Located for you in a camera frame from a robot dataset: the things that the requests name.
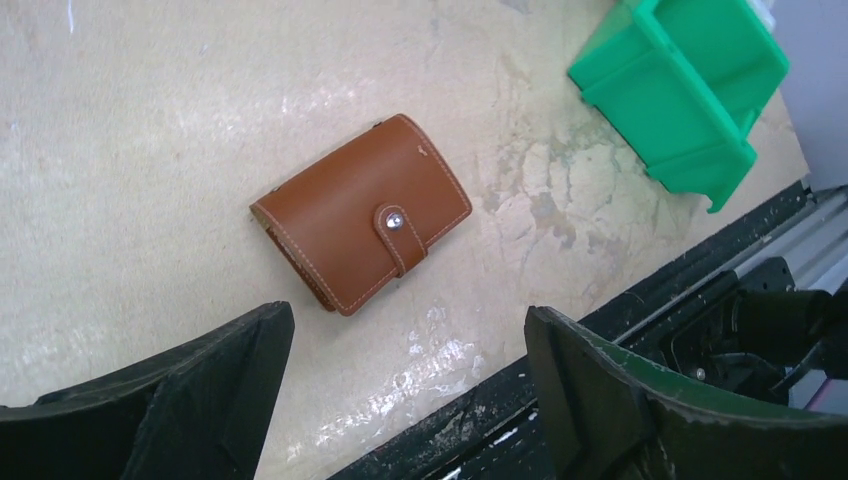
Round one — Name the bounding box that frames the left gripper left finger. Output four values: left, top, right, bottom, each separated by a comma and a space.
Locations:
1, 302, 295, 479

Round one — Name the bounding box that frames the brown leather card holder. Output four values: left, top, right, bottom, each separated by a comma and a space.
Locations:
250, 114, 472, 316

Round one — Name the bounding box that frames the aluminium frame rail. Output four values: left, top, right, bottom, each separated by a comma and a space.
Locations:
734, 187, 847, 293

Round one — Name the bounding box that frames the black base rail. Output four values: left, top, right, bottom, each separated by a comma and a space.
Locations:
339, 184, 847, 479

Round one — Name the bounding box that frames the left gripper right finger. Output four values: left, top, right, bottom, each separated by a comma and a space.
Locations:
524, 307, 847, 479

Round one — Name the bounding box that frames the green bin with cards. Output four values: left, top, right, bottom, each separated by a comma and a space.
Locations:
568, 0, 790, 213

